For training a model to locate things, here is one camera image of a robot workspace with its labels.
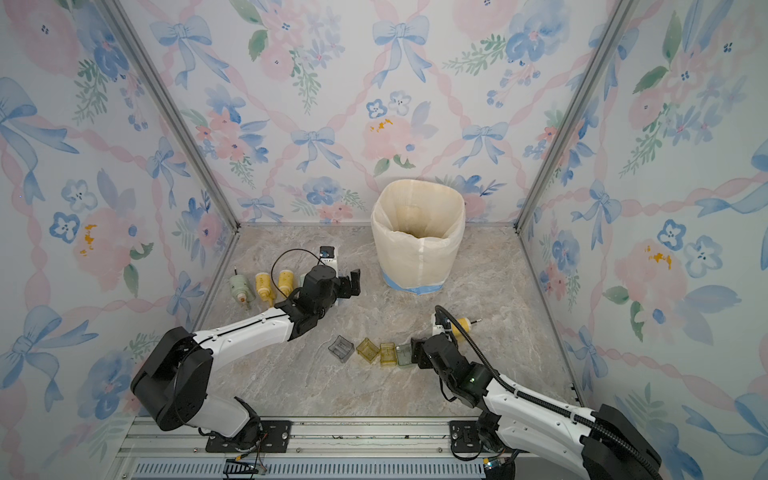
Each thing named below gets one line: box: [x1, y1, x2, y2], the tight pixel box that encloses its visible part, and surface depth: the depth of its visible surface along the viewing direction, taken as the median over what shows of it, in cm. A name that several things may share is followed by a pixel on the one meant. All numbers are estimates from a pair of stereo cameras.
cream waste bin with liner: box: [370, 179, 466, 295], surface depth 89 cm
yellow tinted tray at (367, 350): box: [356, 337, 380, 364], surface depth 89 cm
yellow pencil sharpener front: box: [255, 272, 276, 307], surface depth 96 cm
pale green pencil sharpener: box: [229, 274, 256, 303], surface depth 96 cm
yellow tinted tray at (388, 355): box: [380, 342, 397, 366], surface depth 90 cm
